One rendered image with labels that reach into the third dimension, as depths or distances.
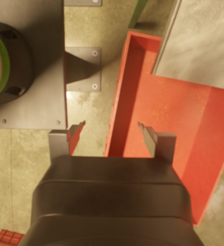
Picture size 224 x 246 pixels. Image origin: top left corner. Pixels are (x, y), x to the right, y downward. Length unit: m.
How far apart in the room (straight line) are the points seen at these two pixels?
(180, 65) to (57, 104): 0.29
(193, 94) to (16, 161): 1.38
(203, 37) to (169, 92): 0.36
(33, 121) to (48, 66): 0.11
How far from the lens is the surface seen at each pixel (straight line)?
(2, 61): 0.30
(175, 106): 0.78
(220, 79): 0.51
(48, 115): 0.37
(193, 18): 0.42
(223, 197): 1.94
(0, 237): 2.11
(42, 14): 0.37
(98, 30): 1.29
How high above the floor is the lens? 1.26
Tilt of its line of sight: 74 degrees down
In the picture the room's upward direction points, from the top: 179 degrees clockwise
